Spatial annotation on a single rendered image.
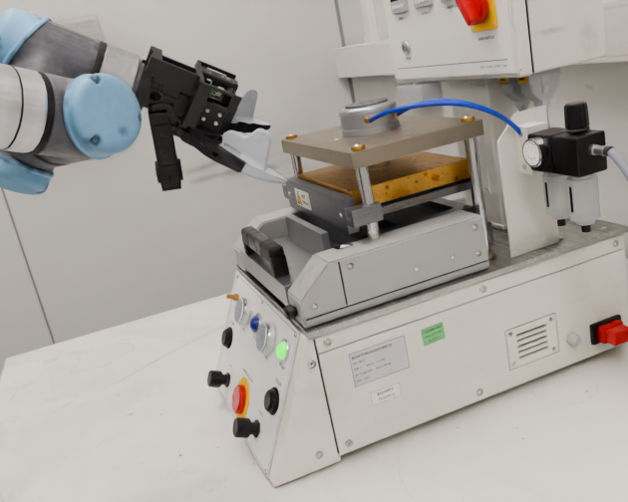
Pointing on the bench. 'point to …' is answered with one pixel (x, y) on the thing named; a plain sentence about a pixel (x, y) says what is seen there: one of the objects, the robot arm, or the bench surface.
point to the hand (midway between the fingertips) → (276, 157)
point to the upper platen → (400, 179)
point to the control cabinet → (498, 84)
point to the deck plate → (502, 262)
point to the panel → (258, 370)
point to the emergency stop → (238, 398)
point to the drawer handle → (257, 243)
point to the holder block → (397, 219)
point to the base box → (448, 354)
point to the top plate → (387, 132)
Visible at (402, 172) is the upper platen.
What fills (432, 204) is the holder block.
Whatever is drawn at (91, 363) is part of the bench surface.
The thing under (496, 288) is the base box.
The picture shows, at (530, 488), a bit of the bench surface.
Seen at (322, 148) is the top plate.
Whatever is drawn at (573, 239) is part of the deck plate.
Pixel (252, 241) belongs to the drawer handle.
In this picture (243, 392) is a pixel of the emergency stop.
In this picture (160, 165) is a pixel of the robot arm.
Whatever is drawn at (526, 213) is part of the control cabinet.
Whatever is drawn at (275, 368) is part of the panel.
